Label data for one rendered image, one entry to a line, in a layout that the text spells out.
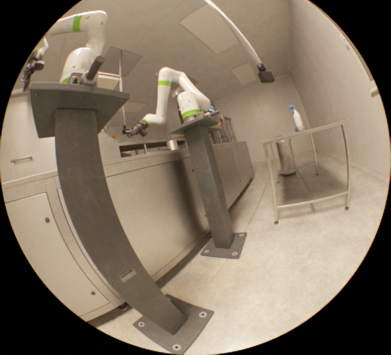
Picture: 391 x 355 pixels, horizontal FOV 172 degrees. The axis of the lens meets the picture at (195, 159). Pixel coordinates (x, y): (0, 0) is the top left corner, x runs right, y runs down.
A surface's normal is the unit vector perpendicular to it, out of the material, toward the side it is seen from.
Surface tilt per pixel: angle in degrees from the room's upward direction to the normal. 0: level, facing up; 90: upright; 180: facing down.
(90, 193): 90
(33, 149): 90
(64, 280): 90
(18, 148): 90
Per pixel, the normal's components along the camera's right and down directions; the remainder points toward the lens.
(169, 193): 0.78, -0.21
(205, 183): -0.48, 0.13
